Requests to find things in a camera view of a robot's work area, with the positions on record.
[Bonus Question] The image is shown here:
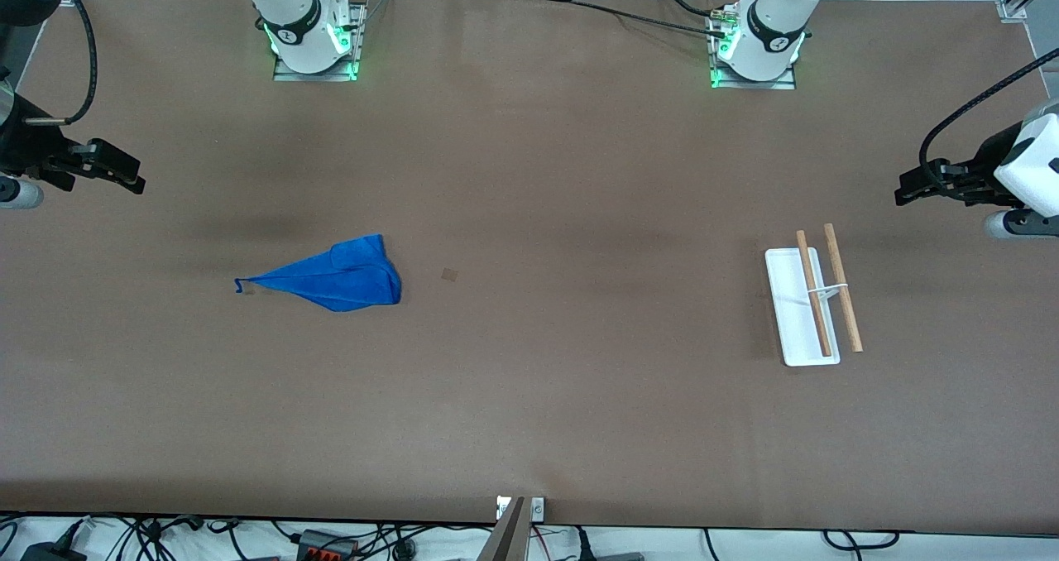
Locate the black looped floor cable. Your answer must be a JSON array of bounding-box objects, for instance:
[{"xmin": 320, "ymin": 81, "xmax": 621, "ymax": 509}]
[{"xmin": 822, "ymin": 530, "xmax": 900, "ymax": 550}]

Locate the black power adapter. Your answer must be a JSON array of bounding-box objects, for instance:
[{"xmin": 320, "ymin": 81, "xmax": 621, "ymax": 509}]
[{"xmin": 21, "ymin": 543, "xmax": 89, "ymax": 561}]

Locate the white rack with wooden rods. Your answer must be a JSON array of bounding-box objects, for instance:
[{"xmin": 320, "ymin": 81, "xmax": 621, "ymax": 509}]
[{"xmin": 764, "ymin": 223, "xmax": 865, "ymax": 368}]

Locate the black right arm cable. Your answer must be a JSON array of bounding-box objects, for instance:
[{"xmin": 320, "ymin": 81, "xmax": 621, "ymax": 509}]
[{"xmin": 25, "ymin": 0, "xmax": 98, "ymax": 125}]

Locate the grey-brown camera mount bar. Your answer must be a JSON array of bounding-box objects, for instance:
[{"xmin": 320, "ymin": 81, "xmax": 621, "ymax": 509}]
[{"xmin": 477, "ymin": 496, "xmax": 529, "ymax": 561}]

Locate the blue microfiber towel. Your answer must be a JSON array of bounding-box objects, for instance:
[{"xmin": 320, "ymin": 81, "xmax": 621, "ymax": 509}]
[{"xmin": 234, "ymin": 234, "xmax": 403, "ymax": 313}]

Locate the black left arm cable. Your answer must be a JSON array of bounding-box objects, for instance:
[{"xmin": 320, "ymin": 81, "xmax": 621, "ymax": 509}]
[{"xmin": 919, "ymin": 48, "xmax": 1059, "ymax": 191}]

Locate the black cable across table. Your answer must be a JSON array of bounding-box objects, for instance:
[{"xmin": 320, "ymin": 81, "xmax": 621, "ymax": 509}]
[{"xmin": 534, "ymin": 0, "xmax": 733, "ymax": 39}]

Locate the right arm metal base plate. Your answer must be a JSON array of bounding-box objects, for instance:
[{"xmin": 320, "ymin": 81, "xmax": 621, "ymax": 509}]
[{"xmin": 273, "ymin": 2, "xmax": 366, "ymax": 83}]

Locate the white table edge bracket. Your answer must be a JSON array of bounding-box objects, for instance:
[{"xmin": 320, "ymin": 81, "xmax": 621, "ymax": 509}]
[{"xmin": 496, "ymin": 496, "xmax": 546, "ymax": 522}]

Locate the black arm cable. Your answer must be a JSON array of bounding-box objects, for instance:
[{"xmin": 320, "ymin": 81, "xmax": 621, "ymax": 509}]
[
  {"xmin": 25, "ymin": 0, "xmax": 98, "ymax": 125},
  {"xmin": 919, "ymin": 48, "xmax": 1059, "ymax": 191}
]

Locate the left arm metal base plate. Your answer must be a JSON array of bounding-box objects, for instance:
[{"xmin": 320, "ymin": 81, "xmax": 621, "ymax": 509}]
[{"xmin": 708, "ymin": 13, "xmax": 798, "ymax": 91}]

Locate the black box with orange buttons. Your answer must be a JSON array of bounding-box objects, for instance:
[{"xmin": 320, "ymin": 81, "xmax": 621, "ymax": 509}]
[{"xmin": 296, "ymin": 530, "xmax": 362, "ymax": 561}]

